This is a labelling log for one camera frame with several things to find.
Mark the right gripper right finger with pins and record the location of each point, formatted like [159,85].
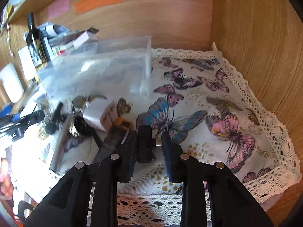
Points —
[230,202]

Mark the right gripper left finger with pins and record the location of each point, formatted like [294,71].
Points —
[88,190]

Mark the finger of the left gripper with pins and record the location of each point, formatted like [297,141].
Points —
[29,119]
[6,117]

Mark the white power adapter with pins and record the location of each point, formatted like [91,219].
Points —
[101,114]

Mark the small black rectangular device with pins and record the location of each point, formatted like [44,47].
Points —
[146,143]

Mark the person's left hand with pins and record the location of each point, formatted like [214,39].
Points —
[6,183]

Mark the white mug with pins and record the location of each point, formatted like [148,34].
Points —
[11,83]

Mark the dark wine bottle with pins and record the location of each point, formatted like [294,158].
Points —
[34,43]

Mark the stack of books and papers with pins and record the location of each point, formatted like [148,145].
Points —
[57,39]

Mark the dark flat rectangular bar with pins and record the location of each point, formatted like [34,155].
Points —
[115,137]

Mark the small yellow black object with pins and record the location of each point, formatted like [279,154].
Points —
[122,123]

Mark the clear plastic storage box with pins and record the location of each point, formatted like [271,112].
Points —
[120,67]

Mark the white box on books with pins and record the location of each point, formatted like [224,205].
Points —
[85,37]

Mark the pink sticky note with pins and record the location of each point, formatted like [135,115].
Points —
[57,8]

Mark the butterfly print lace cloth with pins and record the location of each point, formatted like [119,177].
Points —
[209,109]

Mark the orange sticky note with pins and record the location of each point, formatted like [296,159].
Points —
[88,5]

